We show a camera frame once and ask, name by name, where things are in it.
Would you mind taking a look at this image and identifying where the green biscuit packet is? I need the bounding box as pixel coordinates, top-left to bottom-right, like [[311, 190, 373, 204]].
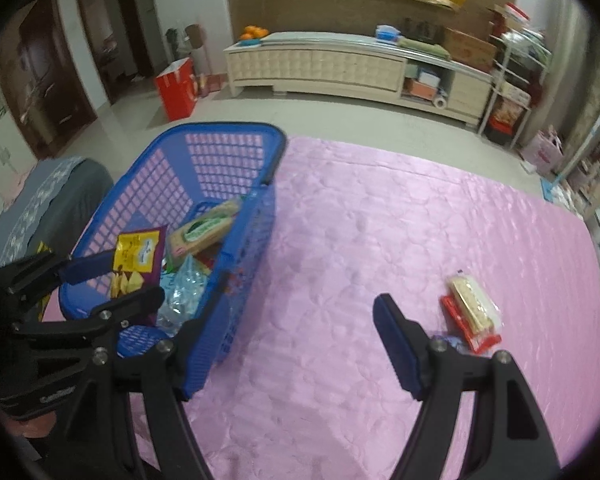
[[167, 197, 243, 267]]

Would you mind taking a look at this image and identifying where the blue mop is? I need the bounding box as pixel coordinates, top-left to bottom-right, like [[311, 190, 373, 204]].
[[540, 125, 600, 201]]

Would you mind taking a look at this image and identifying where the grey patterned cloth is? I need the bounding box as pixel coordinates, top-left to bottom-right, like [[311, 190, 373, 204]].
[[0, 156, 113, 271]]

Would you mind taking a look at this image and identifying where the pink quilted blanket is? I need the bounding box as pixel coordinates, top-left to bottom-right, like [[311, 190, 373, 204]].
[[40, 135, 600, 480]]

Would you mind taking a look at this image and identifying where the clear cracker packet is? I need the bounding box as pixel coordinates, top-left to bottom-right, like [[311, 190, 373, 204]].
[[447, 271, 503, 335]]

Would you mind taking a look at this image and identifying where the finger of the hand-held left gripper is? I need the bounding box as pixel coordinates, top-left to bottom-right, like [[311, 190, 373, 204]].
[[12, 286, 165, 347], [0, 250, 116, 311]]

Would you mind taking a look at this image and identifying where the clear bag of blue candies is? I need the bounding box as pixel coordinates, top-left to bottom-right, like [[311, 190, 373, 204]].
[[156, 255, 213, 336]]

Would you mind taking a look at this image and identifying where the green cushion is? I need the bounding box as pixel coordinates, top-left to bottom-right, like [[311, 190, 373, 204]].
[[397, 36, 451, 59]]

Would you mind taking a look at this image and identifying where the white shelf rack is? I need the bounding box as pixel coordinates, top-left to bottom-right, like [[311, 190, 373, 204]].
[[477, 2, 553, 148]]

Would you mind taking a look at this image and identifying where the cream tufted tv cabinet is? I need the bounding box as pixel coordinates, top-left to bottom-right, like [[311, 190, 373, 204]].
[[223, 31, 496, 126]]

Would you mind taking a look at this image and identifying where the brown cardboard box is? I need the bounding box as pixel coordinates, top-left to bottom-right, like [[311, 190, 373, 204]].
[[442, 27, 498, 73]]

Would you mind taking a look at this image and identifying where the dark wooden door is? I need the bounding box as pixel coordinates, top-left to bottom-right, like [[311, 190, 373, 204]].
[[0, 0, 98, 161]]

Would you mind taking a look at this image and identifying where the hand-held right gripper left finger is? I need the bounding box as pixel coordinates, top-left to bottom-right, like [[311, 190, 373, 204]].
[[55, 317, 216, 480]]

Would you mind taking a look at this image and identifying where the red paper bag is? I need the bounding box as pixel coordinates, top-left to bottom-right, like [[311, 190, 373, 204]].
[[154, 57, 200, 122]]

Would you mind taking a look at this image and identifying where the pink bag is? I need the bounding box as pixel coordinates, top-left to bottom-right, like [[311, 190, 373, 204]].
[[522, 130, 565, 173]]

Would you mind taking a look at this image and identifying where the blue plastic basket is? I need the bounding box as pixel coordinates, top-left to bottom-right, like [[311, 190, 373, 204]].
[[59, 121, 288, 402]]

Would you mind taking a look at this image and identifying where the round brown disc on stand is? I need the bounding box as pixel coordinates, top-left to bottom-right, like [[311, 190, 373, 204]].
[[182, 22, 211, 96]]

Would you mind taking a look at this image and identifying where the black router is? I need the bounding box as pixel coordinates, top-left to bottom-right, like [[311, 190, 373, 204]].
[[402, 17, 443, 41]]

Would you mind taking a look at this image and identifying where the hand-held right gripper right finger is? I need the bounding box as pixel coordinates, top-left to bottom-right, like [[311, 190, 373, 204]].
[[371, 293, 563, 480]]

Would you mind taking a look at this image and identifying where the orange box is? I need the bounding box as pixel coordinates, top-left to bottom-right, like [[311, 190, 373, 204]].
[[409, 80, 438, 100]]

